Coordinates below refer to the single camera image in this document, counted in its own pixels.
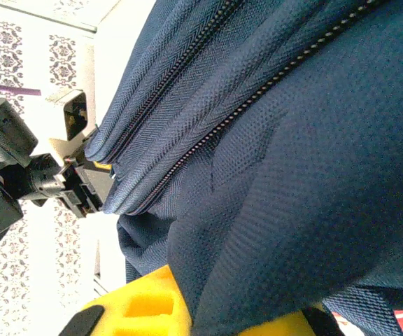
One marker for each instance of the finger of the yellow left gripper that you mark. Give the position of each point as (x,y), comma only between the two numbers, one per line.
(103,165)

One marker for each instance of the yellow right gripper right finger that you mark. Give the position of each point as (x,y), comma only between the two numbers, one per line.
(285,325)

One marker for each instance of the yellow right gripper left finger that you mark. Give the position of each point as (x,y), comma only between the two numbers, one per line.
(152,311)

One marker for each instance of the navy blue backpack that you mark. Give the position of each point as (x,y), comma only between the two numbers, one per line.
(275,157)

